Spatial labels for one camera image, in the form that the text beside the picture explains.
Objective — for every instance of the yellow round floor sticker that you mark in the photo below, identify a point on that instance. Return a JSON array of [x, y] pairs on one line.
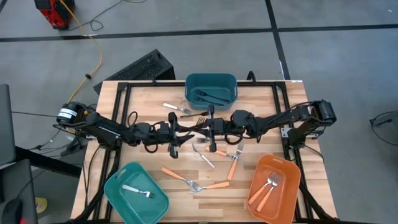
[[42, 205]]

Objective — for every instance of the red and black equipment case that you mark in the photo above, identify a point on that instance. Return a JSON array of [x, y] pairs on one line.
[[53, 14]]

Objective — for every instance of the black floor beam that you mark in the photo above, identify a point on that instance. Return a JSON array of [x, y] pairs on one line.
[[46, 160]]

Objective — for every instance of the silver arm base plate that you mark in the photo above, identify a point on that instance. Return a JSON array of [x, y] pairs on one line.
[[284, 132]]

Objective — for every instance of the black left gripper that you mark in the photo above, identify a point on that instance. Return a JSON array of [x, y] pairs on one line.
[[174, 118]]

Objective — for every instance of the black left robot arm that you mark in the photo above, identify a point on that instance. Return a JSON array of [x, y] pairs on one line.
[[102, 129]]

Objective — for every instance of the dark teal deep bin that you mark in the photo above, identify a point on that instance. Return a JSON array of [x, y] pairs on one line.
[[211, 81]]

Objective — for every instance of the grey flat panel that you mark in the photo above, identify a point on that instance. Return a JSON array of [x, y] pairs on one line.
[[6, 124]]

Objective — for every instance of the green-teal shallow tray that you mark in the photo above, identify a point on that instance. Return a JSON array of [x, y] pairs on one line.
[[146, 211]]

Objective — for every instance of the orange shallow tray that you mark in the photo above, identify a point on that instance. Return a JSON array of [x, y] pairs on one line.
[[289, 186]]

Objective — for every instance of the white tape strip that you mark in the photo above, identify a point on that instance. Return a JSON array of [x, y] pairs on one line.
[[297, 81]]

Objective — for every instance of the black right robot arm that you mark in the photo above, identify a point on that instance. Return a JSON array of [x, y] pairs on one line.
[[280, 119]]

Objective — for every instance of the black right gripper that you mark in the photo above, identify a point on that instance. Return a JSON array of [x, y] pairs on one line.
[[222, 126]]

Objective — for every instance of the dark grey desk top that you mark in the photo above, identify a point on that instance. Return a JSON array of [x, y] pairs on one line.
[[18, 180]]

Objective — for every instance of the black metal fork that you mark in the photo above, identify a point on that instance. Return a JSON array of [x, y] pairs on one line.
[[217, 99], [201, 140], [192, 115], [201, 122], [208, 101]]

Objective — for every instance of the black computer mouse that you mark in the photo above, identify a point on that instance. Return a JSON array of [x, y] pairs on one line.
[[12, 211]]

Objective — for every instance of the black aluminium table frame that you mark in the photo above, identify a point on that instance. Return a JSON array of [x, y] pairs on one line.
[[155, 84]]

